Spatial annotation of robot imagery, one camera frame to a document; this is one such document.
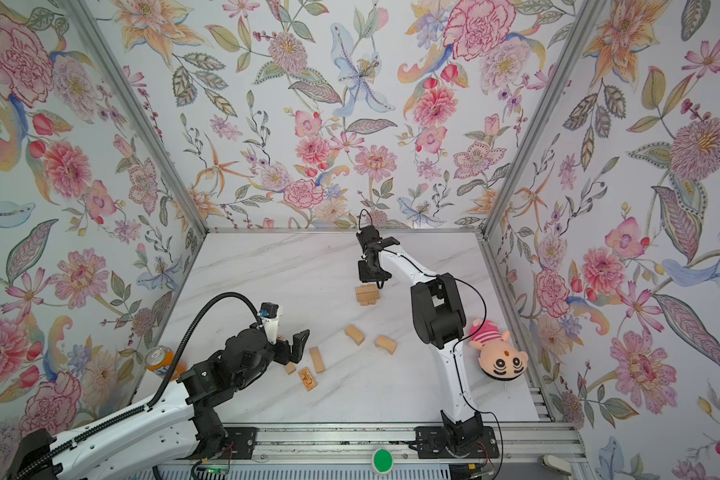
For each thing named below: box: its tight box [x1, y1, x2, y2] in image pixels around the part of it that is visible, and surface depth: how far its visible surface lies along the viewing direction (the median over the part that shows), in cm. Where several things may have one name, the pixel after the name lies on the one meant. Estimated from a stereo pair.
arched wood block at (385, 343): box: [375, 335, 398, 355], surface depth 92 cm
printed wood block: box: [298, 367, 317, 392], surface depth 86 cm
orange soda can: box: [145, 346, 187, 381], surface depth 79 cm
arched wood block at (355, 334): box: [344, 324, 366, 346], surface depth 94 cm
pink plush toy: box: [468, 318, 529, 381], surface depth 82 cm
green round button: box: [374, 449, 393, 473], surface depth 65 cm
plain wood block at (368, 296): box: [356, 291, 381, 303], surface depth 103 cm
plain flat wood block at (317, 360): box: [309, 346, 326, 374], surface depth 89 cm
